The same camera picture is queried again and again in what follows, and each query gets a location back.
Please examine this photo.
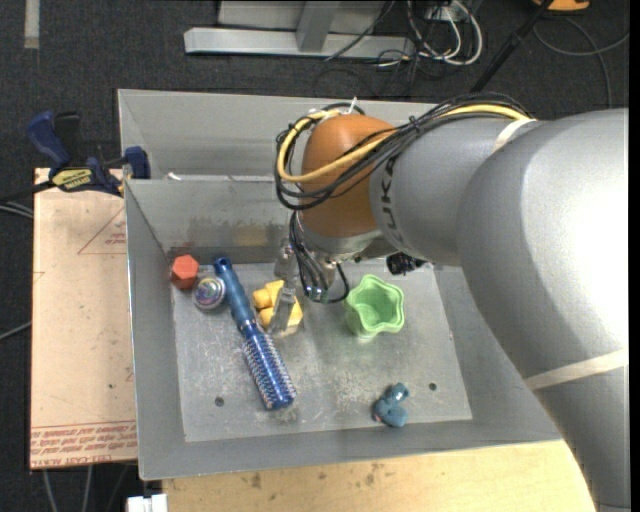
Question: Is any brown cardboard board red print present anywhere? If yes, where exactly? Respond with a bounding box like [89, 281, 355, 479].
[29, 167, 139, 471]

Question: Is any grey metal bin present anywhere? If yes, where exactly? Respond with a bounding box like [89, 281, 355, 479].
[117, 88, 567, 482]

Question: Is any shiny silver spinning top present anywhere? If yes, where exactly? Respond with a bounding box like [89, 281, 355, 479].
[192, 274, 227, 313]

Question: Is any black cylinder on white bracket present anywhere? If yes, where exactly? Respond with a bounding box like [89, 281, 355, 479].
[385, 251, 427, 277]

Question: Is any blue hairbrush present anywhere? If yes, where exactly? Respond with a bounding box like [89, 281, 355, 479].
[212, 256, 298, 412]

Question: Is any green star-shaped cup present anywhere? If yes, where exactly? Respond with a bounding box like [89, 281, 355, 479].
[343, 273, 406, 338]

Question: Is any red hexagonal block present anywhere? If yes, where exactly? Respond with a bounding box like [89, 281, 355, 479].
[170, 253, 201, 291]

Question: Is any blue toy animal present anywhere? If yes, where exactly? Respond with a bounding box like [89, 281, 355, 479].
[371, 382, 411, 429]

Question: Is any yellow toy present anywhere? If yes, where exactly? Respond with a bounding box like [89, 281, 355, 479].
[251, 279, 305, 333]

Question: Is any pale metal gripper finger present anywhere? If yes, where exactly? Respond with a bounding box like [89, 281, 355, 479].
[270, 287, 298, 334]
[273, 238, 299, 281]

